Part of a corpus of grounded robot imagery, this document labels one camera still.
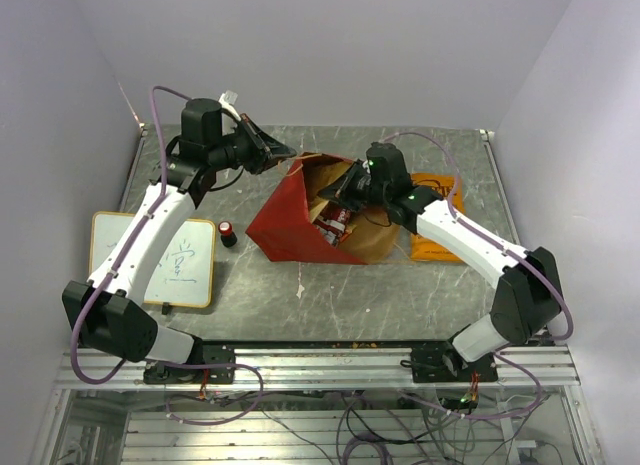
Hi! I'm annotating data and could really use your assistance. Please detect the red brown paper bag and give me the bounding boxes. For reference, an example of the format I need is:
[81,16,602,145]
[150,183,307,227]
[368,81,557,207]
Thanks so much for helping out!
[246,153,400,265]

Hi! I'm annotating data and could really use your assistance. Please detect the orange snack pouch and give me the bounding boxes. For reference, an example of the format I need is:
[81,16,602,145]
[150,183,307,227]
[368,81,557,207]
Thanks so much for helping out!
[409,171,467,264]

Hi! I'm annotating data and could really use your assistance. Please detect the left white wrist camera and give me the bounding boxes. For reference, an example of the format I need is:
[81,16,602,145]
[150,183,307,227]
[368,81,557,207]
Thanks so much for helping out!
[218,90,241,122]

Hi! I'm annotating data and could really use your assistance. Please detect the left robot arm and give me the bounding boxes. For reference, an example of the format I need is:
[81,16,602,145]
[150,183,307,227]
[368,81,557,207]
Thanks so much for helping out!
[62,96,296,382]

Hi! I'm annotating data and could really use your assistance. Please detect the small whiteboard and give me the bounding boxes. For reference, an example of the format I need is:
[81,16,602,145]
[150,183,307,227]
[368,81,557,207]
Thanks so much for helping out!
[89,212,217,308]

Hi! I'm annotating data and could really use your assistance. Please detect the colourful small snack packets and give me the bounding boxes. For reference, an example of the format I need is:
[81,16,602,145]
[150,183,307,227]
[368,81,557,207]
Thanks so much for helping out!
[318,227,353,247]

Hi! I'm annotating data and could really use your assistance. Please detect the red Doritos chip bag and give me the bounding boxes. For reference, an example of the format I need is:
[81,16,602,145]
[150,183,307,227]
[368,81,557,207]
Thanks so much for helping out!
[313,203,355,232]

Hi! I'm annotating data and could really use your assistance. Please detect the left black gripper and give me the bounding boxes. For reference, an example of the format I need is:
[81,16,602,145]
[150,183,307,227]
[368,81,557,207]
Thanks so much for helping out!
[210,114,298,176]

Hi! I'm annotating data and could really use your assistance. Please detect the cable tangle under table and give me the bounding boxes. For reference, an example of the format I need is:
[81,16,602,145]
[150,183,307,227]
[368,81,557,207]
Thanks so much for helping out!
[164,354,551,465]

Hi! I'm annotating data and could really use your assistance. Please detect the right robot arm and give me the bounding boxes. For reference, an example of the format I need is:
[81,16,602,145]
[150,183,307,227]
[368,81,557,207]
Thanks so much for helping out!
[319,142,567,381]

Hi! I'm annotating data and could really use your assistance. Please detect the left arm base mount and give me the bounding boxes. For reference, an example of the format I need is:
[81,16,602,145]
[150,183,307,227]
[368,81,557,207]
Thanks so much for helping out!
[143,343,236,385]

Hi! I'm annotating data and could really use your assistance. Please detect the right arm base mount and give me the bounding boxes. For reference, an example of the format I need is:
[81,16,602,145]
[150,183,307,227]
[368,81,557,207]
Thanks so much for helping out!
[400,341,498,383]

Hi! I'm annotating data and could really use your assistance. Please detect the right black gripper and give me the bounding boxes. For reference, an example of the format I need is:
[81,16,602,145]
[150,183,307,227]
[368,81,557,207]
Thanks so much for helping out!
[318,158,389,212]

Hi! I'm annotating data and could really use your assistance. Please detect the brown snack pouch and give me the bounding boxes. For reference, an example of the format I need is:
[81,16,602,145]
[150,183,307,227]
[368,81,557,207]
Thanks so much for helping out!
[303,161,352,205]

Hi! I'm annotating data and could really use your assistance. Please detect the red capped black marker stamp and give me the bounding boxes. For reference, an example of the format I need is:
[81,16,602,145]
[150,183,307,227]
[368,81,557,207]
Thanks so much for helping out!
[217,221,238,248]

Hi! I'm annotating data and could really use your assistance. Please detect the aluminium extrusion rail frame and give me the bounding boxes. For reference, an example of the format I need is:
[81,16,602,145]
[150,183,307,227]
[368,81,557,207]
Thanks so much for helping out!
[54,346,580,392]

